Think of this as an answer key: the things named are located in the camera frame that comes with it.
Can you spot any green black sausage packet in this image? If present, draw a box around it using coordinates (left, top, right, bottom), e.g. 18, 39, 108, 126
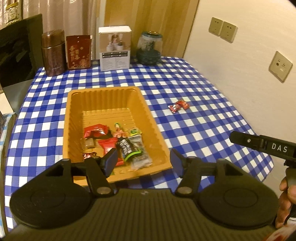
113, 123, 142, 162

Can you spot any clear grey snack packet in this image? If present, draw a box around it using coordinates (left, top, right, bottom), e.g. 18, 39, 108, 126
127, 134, 153, 171

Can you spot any yellow green candy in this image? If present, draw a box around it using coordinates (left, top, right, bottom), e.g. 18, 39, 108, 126
129, 126, 142, 137

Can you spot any small red candy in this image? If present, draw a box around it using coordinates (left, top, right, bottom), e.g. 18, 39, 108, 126
168, 103, 182, 114
177, 99, 190, 110

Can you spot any red triangular snack packet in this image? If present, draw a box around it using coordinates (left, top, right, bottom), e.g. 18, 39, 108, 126
97, 137, 125, 167

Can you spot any right hand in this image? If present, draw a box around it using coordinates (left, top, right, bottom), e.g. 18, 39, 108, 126
275, 177, 296, 228

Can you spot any blue white checkered tablecloth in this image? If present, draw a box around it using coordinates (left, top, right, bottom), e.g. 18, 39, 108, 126
4, 57, 273, 230

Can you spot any orange plastic tray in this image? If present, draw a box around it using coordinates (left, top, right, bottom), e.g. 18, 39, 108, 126
62, 87, 171, 183

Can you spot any red gift box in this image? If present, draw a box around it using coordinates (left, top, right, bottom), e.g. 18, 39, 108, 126
66, 35, 92, 70

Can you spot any brown cylindrical tin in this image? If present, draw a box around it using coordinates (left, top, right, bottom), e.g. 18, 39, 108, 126
41, 29, 67, 76

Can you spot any white product box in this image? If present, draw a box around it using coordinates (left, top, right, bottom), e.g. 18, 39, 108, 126
98, 26, 132, 71

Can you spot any green glass jar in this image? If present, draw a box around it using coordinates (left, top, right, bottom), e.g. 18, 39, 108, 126
137, 31, 163, 66

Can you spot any sheer curtain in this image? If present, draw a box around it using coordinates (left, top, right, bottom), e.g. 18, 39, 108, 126
0, 0, 102, 58

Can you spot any glass jar on cabinet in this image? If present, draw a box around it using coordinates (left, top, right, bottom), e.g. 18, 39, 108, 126
6, 1, 22, 26

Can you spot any single wall outlet plate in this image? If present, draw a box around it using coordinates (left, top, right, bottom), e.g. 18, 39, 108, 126
268, 51, 293, 83

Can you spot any double wall socket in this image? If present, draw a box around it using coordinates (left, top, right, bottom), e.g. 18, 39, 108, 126
208, 17, 238, 43

